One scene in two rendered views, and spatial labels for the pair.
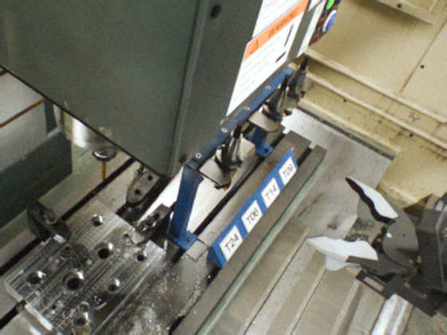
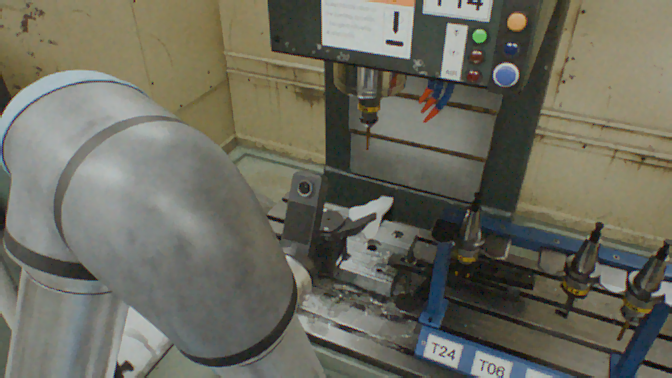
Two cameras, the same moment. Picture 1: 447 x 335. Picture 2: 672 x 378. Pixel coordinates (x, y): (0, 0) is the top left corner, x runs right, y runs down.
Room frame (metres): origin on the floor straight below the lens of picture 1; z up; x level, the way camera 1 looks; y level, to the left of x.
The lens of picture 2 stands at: (0.36, -0.92, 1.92)
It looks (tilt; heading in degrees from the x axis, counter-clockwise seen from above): 36 degrees down; 85
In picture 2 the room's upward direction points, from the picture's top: straight up
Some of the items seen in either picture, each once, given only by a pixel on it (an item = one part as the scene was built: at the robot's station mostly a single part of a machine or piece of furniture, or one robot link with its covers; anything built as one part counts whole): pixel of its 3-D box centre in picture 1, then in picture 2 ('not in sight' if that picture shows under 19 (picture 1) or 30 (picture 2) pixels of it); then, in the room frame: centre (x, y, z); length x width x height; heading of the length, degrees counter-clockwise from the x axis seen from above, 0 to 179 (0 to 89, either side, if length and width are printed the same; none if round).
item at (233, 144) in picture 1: (233, 144); (472, 221); (0.71, -0.14, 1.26); 0.04 x 0.04 x 0.07
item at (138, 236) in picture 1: (149, 229); (411, 272); (0.64, 0.01, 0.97); 0.13 x 0.03 x 0.15; 150
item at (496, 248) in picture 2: (240, 146); (495, 246); (0.76, -0.17, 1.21); 0.07 x 0.05 x 0.01; 60
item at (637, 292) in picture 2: (293, 91); (645, 287); (0.99, -0.31, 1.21); 0.06 x 0.06 x 0.03
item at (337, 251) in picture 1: (336, 257); not in sight; (0.37, -0.26, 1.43); 0.09 x 0.03 x 0.06; 96
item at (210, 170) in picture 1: (215, 173); (443, 232); (0.66, -0.11, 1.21); 0.07 x 0.05 x 0.01; 60
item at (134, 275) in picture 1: (89, 270); (355, 246); (0.51, 0.13, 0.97); 0.29 x 0.23 x 0.05; 150
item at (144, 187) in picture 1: (155, 178); (481, 275); (0.84, 0.02, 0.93); 0.26 x 0.05 x 0.06; 155
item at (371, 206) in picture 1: (365, 206); (371, 221); (0.47, -0.32, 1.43); 0.09 x 0.03 x 0.06; 24
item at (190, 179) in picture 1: (184, 202); (440, 270); (0.69, -0.07, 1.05); 0.10 x 0.05 x 0.30; 60
